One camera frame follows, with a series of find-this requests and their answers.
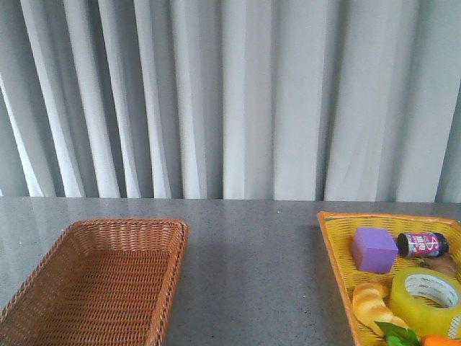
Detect yellow tape roll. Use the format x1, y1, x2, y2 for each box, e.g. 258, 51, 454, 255
389, 267, 460, 339

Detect grey pleated curtain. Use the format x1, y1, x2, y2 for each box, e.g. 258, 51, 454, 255
1, 1, 460, 203

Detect yellow wicker basket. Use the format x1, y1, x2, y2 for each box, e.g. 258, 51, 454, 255
318, 211, 460, 345

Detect purple foam block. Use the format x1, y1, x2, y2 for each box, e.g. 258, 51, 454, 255
351, 227, 398, 273

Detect brown wicker basket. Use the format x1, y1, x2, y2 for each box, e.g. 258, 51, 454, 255
1, 218, 189, 345

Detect toy croissant bread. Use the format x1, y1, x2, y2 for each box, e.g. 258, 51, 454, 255
352, 282, 408, 337

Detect small dark labelled bottle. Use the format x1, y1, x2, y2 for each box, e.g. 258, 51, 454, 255
397, 232, 449, 258

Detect green carrot leaves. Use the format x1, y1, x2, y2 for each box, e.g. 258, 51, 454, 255
375, 321, 421, 346

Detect brown ginger root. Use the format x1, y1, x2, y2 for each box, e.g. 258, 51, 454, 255
419, 254, 458, 278

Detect toy orange carrot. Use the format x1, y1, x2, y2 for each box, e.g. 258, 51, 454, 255
420, 335, 461, 346

